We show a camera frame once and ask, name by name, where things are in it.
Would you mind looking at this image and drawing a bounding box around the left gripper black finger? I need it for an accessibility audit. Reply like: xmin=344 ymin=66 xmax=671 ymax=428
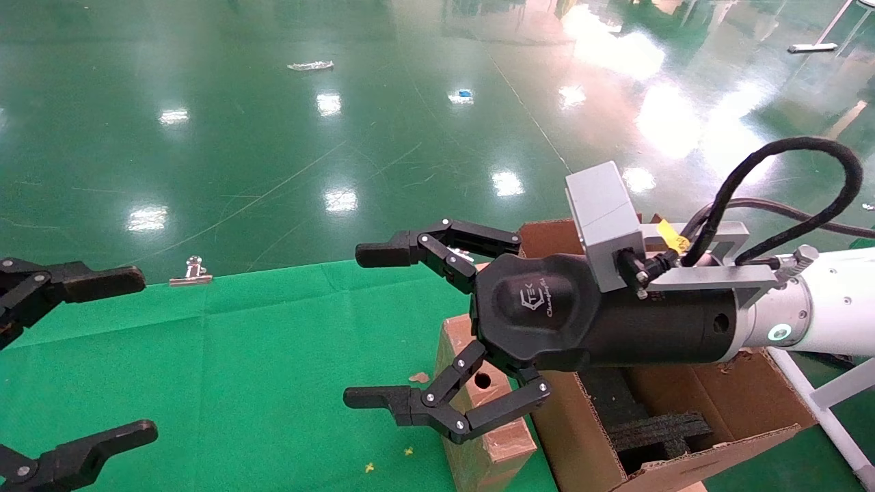
xmin=0 ymin=257 xmax=146 ymax=349
xmin=0 ymin=420 xmax=159 ymax=492

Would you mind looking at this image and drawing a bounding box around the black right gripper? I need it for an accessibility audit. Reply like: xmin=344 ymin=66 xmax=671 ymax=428
xmin=343 ymin=219 xmax=740 ymax=445

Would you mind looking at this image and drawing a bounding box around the small brown cardboard box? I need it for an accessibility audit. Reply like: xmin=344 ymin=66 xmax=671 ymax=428
xmin=435 ymin=313 xmax=539 ymax=492

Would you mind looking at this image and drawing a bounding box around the large open cardboard carton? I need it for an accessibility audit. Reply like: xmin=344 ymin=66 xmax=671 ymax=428
xmin=517 ymin=219 xmax=818 ymax=492

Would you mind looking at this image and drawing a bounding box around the silver binder clip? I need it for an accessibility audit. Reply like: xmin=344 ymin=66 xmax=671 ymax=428
xmin=169 ymin=256 xmax=213 ymax=287

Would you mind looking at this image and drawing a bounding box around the green table cloth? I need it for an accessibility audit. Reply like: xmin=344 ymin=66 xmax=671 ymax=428
xmin=0 ymin=258 xmax=558 ymax=492

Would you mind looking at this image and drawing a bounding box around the black foam insert block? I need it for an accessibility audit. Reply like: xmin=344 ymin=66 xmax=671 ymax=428
xmin=605 ymin=410 xmax=713 ymax=474

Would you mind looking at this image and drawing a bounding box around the white stand base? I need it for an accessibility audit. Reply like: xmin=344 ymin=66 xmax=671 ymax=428
xmin=787 ymin=0 xmax=855 ymax=54

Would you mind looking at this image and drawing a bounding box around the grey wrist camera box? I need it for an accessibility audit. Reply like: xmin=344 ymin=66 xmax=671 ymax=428
xmin=565 ymin=161 xmax=647 ymax=293

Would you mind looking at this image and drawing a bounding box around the yellow cable tag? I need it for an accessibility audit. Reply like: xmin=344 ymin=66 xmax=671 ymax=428
xmin=655 ymin=219 xmax=690 ymax=252

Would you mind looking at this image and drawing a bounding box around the grey metal camera bracket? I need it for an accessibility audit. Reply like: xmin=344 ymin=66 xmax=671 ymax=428
xmin=639 ymin=220 xmax=780 ymax=310

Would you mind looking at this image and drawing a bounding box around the silver cable connector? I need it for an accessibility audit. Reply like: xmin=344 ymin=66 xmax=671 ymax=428
xmin=776 ymin=245 xmax=820 ymax=281

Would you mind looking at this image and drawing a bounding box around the long smooth black cable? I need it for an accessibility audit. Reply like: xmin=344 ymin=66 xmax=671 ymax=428
xmin=684 ymin=197 xmax=875 ymax=240

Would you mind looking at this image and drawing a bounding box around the thick black braided cable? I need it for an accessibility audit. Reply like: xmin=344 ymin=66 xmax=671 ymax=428
xmin=680 ymin=137 xmax=864 ymax=267

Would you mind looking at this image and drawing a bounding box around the white metal frame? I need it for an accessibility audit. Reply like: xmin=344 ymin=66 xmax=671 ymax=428
xmin=769 ymin=347 xmax=875 ymax=492

